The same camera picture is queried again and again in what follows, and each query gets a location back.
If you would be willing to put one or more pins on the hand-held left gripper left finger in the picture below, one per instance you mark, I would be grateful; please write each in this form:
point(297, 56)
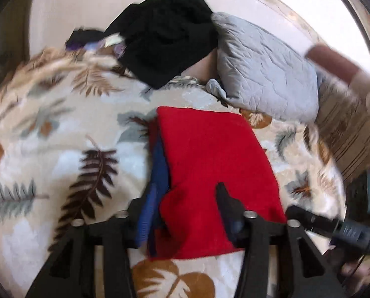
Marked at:
point(144, 223)

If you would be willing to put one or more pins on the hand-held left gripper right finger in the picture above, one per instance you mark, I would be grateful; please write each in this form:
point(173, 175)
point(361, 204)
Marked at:
point(231, 220)

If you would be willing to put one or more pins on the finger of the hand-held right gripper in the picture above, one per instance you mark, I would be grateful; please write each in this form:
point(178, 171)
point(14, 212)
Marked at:
point(312, 222)

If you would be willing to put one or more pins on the red and blue knit sweater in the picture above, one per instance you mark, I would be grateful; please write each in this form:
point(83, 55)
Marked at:
point(209, 161)

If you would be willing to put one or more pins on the striped floral sofa cushion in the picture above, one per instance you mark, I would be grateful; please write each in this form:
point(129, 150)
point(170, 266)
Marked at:
point(349, 130)

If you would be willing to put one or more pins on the leaf print blanket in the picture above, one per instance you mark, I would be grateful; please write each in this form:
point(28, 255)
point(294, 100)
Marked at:
point(64, 124)

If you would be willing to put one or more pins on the grey quilted pillow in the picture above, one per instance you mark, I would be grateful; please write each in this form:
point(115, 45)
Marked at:
point(265, 71)

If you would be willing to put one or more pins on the pale pink pillow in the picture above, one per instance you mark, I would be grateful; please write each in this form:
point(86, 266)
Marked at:
point(203, 68)

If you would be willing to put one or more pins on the black garment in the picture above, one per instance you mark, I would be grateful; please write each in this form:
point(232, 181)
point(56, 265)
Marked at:
point(166, 37)

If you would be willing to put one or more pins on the small dark purple cloth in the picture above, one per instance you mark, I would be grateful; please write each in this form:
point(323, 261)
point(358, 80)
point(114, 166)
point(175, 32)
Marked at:
point(85, 37)

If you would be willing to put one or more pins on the brown door with glass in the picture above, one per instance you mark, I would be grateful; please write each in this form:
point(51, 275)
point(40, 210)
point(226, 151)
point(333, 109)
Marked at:
point(5, 37)

